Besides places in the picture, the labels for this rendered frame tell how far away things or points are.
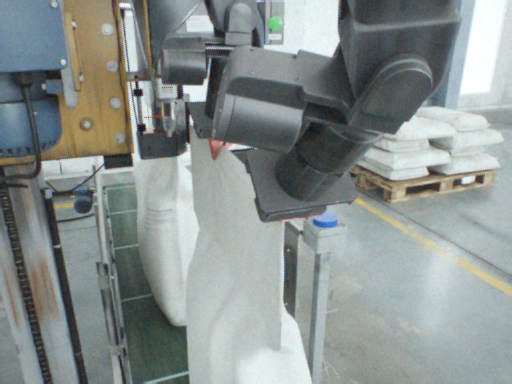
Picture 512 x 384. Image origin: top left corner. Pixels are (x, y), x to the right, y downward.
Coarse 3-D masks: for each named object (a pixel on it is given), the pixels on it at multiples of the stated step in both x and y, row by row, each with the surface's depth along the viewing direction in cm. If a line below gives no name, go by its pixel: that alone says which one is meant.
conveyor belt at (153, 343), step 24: (120, 192) 251; (120, 216) 217; (120, 240) 191; (120, 264) 171; (120, 288) 154; (144, 288) 154; (144, 312) 141; (144, 336) 129; (168, 336) 129; (144, 360) 119; (168, 360) 119
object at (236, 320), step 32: (192, 128) 86; (192, 160) 90; (224, 160) 68; (192, 192) 94; (224, 192) 70; (224, 224) 73; (256, 224) 54; (192, 256) 87; (224, 256) 76; (256, 256) 56; (192, 288) 80; (224, 288) 71; (256, 288) 57; (192, 320) 82; (224, 320) 64; (256, 320) 58; (288, 320) 67; (192, 352) 85; (224, 352) 63; (256, 352) 58; (288, 352) 61
